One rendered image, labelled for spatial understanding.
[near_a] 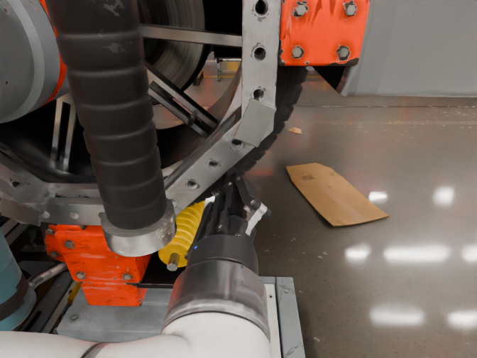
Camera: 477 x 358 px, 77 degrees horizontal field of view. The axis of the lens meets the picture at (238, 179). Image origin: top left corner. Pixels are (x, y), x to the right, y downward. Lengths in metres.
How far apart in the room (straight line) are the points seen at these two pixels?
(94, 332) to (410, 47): 0.84
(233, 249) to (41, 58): 0.23
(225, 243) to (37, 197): 0.34
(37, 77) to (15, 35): 0.04
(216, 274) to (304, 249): 1.04
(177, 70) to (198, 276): 0.44
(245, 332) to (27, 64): 0.27
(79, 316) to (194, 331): 0.66
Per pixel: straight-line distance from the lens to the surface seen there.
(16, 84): 0.30
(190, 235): 0.54
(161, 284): 0.56
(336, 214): 1.49
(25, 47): 0.30
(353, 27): 0.37
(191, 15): 0.60
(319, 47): 0.36
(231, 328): 0.23
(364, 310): 1.15
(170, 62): 0.62
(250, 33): 0.35
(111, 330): 0.83
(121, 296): 0.60
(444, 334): 1.21
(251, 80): 0.36
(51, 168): 0.60
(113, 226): 0.19
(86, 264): 0.57
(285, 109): 0.46
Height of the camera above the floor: 0.88
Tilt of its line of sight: 31 degrees down
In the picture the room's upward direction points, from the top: straight up
